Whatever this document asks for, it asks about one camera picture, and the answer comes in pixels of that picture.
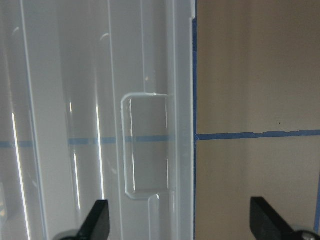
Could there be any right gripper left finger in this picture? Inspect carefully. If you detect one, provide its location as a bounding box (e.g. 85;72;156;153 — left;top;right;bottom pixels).
77;200;110;240

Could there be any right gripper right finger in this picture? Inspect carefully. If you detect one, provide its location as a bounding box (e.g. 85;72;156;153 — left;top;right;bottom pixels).
250;196;294;240

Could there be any clear plastic box lid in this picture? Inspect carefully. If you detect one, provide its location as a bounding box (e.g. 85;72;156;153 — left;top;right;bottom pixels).
0;0;196;240

